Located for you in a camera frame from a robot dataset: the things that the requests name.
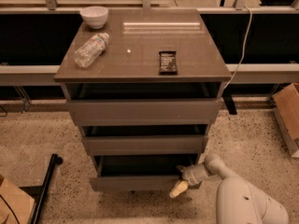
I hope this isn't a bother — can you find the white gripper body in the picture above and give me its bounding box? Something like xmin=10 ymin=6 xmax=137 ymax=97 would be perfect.
xmin=182 ymin=163 xmax=209 ymax=186

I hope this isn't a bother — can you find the grey bottom drawer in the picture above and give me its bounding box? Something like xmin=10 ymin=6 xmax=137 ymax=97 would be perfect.
xmin=90 ymin=154 xmax=198 ymax=191

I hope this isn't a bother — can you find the grey drawer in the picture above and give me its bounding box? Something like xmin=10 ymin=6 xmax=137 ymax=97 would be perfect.
xmin=82 ymin=135 xmax=208 ymax=156
xmin=66 ymin=99 xmax=221 ymax=126
xmin=90 ymin=154 xmax=198 ymax=191

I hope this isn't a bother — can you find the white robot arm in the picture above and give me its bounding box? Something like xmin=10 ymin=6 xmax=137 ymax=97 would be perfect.
xmin=169 ymin=154 xmax=290 ymax=224

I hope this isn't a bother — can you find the grey middle drawer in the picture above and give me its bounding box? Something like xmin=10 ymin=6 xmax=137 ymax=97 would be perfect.
xmin=82 ymin=135 xmax=208 ymax=156

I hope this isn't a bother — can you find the grey drawer cabinet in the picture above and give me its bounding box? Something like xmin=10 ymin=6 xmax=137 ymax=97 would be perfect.
xmin=53 ymin=7 xmax=233 ymax=185

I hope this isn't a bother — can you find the grey top drawer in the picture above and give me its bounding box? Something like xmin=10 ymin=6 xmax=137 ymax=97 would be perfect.
xmin=66 ymin=99 xmax=221 ymax=126

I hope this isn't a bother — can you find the black snack bar packet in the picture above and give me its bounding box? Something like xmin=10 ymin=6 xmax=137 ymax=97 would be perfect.
xmin=159 ymin=51 xmax=178 ymax=75

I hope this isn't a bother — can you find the cardboard box right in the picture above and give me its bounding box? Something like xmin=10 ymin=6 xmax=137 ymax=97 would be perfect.
xmin=274 ymin=83 xmax=299 ymax=158

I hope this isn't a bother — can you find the cardboard box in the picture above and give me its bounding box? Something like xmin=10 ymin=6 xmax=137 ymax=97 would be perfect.
xmin=274 ymin=83 xmax=299 ymax=158
xmin=0 ymin=175 xmax=35 ymax=224

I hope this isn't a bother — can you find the black metal stand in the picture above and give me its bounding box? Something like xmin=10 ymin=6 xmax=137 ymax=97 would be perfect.
xmin=21 ymin=154 xmax=63 ymax=224

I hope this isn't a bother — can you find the clear plastic water bottle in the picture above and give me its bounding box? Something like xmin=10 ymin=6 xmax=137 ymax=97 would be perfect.
xmin=74 ymin=33 xmax=109 ymax=68

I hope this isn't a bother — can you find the cardboard box bottom left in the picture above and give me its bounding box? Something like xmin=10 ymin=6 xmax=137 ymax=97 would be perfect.
xmin=0 ymin=175 xmax=35 ymax=224

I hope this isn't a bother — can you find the white ceramic bowl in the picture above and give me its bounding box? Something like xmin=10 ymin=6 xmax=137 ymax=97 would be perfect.
xmin=79 ymin=6 xmax=108 ymax=29

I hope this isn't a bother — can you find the white cable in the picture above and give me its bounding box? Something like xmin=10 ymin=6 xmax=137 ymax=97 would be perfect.
xmin=222 ymin=5 xmax=254 ymax=91

